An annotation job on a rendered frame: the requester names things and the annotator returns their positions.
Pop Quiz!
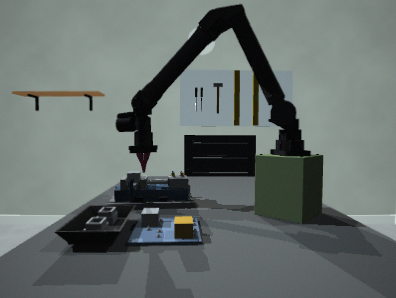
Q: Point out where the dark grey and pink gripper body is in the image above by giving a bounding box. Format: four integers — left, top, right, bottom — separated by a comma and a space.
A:
129, 131, 158, 153

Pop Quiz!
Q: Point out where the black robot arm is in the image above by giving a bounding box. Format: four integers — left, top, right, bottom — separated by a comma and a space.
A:
116, 4, 311, 156

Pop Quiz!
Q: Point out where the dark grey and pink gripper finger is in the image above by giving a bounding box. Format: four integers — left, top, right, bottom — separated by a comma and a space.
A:
144, 153, 150, 173
136, 153, 144, 173

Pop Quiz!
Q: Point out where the yellow block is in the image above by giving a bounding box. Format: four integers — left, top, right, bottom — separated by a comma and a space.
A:
174, 216, 193, 239

